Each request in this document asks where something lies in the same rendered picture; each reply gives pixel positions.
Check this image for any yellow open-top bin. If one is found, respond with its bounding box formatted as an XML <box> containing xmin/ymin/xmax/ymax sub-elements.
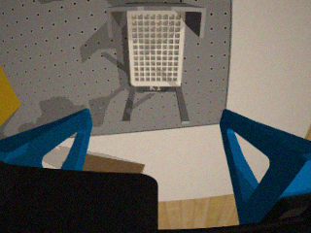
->
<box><xmin>0</xmin><ymin>66</ymin><xmax>21</xmax><ymax>126</ymax></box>

